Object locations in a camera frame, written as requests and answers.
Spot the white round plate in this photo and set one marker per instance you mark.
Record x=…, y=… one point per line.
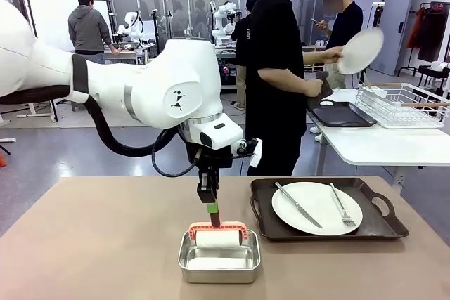
x=316, y=201
x=362, y=50

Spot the dark brown serving tray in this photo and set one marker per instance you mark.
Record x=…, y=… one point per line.
x=372, y=226

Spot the black hanging garment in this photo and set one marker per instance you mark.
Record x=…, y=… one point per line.
x=434, y=36

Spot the person's right hand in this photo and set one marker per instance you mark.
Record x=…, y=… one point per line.
x=313, y=87

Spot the bystander in black clothes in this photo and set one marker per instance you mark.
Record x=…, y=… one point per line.
x=240, y=50

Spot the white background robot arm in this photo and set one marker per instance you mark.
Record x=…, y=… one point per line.
x=221, y=12
x=131, y=20

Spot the orange hanging garment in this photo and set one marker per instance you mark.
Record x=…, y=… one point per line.
x=415, y=29

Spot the dark smartphone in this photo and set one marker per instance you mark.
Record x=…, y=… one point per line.
x=316, y=21

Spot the dark grey cloth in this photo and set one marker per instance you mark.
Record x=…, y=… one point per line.
x=325, y=91

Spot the person's left hand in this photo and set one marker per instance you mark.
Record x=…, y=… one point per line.
x=335, y=55

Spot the background work table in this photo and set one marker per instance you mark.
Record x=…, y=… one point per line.
x=123, y=55

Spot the man in grey hoodie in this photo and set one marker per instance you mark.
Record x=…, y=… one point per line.
x=88, y=29

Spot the silver table knife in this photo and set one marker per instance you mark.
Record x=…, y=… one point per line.
x=299, y=205

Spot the person in black t-shirt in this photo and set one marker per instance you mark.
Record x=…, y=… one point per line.
x=274, y=50

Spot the person's left forearm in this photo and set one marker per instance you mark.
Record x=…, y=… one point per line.
x=316, y=57

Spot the person's right forearm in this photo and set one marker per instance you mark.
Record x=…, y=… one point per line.
x=284, y=80

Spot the grey door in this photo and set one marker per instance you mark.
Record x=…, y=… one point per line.
x=390, y=33

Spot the silver fork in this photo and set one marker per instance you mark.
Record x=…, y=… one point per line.
x=339, y=201

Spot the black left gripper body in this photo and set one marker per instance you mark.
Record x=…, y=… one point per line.
x=209, y=173

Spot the black rectangular tray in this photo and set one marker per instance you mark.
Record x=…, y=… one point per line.
x=344, y=115

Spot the man in navy shirt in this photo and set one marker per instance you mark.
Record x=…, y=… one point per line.
x=348, y=22

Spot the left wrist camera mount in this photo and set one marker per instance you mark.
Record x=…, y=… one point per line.
x=255, y=152

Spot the rectangular stainless steel tray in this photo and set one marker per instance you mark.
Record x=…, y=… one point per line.
x=218, y=275

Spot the white side table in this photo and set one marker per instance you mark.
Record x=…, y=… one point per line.
x=386, y=145

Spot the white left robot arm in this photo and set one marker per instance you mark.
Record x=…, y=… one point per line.
x=158, y=78

